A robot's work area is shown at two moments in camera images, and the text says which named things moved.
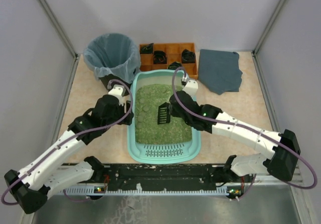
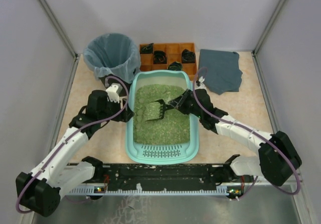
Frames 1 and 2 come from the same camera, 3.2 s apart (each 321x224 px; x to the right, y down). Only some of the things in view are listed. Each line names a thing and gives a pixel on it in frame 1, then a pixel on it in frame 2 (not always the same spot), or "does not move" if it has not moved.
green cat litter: x=149 y=97 does not move
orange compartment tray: x=174 y=53 does not move
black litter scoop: x=164 y=113 to x=155 y=110
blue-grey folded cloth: x=219 y=71 does not move
